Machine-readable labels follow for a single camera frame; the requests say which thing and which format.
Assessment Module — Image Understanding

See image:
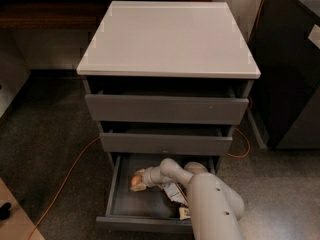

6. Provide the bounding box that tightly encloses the grey top drawer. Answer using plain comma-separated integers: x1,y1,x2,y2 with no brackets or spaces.
85,94,248,125

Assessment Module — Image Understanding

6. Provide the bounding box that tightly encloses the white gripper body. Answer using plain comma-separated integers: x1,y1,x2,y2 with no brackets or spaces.
142,167,163,187

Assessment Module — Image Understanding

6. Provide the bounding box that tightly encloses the orange fruit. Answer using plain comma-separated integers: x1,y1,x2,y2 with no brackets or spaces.
131,175,142,186

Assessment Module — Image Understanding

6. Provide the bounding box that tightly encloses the dark wooden shelf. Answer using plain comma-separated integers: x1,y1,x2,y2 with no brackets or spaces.
0,0,212,30

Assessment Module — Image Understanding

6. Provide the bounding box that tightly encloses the grey bottom drawer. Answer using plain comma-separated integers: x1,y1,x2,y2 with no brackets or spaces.
96,153,217,234

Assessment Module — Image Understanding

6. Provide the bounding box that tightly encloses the grey drawer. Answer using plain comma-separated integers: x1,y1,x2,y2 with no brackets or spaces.
100,127,232,156
96,153,217,234
85,94,248,125

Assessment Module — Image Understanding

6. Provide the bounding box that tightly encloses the light wooden board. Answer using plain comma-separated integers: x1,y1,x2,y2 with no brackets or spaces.
0,179,45,240

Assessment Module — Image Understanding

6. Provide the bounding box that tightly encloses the grey drawer cabinet white top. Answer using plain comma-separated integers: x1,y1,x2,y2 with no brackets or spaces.
76,1,261,185

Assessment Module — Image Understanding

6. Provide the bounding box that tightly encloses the grey middle drawer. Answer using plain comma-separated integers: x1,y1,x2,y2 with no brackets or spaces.
100,127,232,156

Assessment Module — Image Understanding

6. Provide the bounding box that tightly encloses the black knob object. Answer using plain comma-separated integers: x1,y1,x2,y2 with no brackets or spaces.
0,202,11,220

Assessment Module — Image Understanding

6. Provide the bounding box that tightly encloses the white bowl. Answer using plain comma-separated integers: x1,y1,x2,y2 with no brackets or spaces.
184,162,208,174

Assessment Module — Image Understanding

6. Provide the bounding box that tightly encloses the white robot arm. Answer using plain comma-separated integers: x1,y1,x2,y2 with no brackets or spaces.
131,158,245,240

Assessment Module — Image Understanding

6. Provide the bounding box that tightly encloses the beige snack packet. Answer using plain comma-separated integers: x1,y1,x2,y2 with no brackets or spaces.
179,206,190,220

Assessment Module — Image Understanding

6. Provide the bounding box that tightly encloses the brown snack packet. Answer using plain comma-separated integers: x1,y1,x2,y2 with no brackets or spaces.
162,183,188,206

